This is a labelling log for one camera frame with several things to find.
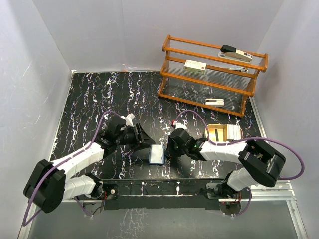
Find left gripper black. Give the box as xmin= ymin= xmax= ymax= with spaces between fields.
xmin=115 ymin=123 xmax=155 ymax=151

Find blue card holder wallet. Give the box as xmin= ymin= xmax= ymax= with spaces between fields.
xmin=148 ymin=144 xmax=165 ymax=165

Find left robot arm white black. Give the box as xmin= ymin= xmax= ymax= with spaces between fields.
xmin=23 ymin=114 xmax=155 ymax=213

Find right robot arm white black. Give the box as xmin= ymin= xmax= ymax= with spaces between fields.
xmin=165 ymin=128 xmax=286 ymax=198

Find white cards in tray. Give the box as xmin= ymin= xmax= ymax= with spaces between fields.
xmin=225 ymin=124 xmax=243 ymax=141

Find beige plastic tray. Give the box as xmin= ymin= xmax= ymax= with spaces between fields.
xmin=204 ymin=124 xmax=243 ymax=142

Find small white stapler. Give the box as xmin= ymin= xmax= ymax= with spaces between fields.
xmin=205 ymin=98 xmax=225 ymax=107

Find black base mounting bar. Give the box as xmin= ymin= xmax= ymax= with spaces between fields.
xmin=74 ymin=178 xmax=252 ymax=211

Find orange wooden shelf rack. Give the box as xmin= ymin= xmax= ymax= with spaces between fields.
xmin=158 ymin=35 xmax=269 ymax=117

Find white staples box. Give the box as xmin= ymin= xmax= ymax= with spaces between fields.
xmin=184 ymin=60 xmax=207 ymax=74

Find black beige stapler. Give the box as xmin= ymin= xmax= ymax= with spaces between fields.
xmin=218 ymin=45 xmax=253 ymax=62

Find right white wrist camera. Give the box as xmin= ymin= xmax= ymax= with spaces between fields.
xmin=171 ymin=120 xmax=187 ymax=130

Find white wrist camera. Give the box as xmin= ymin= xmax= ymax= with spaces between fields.
xmin=121 ymin=113 xmax=135 ymax=127
xmin=171 ymin=120 xmax=187 ymax=130

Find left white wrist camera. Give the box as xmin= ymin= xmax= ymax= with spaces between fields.
xmin=121 ymin=113 xmax=135 ymax=127

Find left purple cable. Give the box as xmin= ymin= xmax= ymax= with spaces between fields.
xmin=21 ymin=110 xmax=123 ymax=227

